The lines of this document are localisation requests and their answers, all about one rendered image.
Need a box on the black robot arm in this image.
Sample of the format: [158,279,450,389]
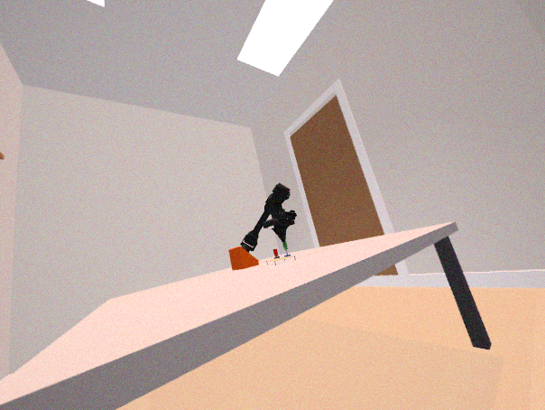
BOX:
[240,183,297,253]

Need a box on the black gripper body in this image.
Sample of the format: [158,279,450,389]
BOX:
[263,207,295,228]

